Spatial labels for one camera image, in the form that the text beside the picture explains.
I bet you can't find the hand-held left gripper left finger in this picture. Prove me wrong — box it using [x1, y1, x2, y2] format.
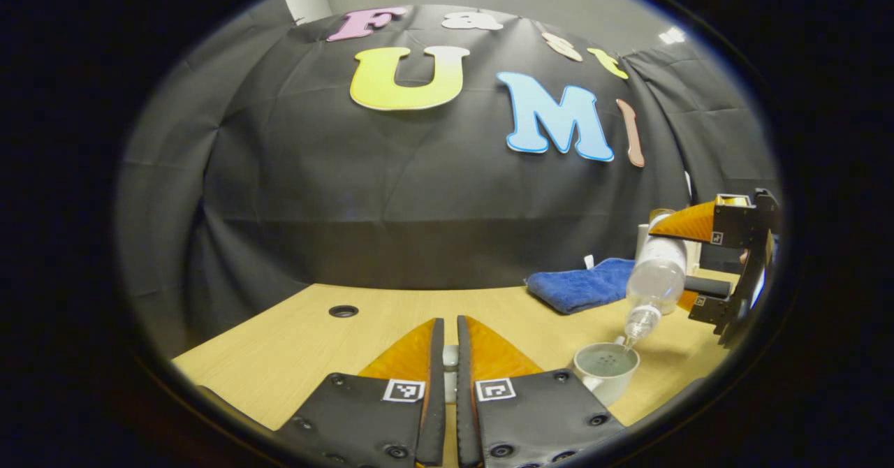
[276, 317, 446, 467]

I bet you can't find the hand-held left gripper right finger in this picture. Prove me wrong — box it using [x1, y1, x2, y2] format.
[456, 314, 626, 467]

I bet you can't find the clear plastic water bottle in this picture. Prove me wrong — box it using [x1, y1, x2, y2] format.
[624, 234, 689, 346]

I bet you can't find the white toaster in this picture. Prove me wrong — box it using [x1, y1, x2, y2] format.
[634, 220, 701, 277]

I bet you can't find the blue folded towel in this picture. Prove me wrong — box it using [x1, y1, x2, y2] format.
[526, 255, 636, 315]

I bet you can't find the black backdrop cloth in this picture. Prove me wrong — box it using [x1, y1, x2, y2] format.
[115, 0, 783, 357]

